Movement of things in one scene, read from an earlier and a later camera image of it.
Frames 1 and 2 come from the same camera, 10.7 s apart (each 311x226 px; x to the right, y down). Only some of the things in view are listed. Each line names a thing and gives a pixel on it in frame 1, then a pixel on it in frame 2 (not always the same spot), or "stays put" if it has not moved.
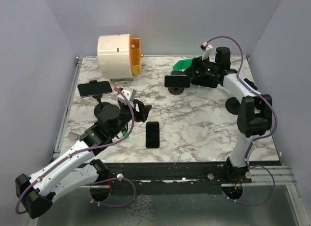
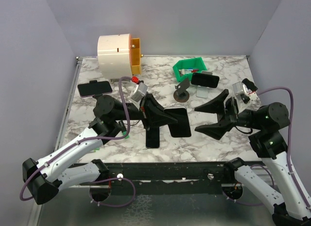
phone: x=177 y=81 → x=181 y=129
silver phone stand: x=202 y=91 stays put
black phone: x=152 y=134 stays put
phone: x=206 y=80 stays put
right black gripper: x=197 y=65 → x=229 y=112
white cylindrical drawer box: x=114 y=56 stays put
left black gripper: x=144 y=111 → x=152 y=113
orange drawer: x=135 y=55 stays put
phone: x=91 y=89 stays put
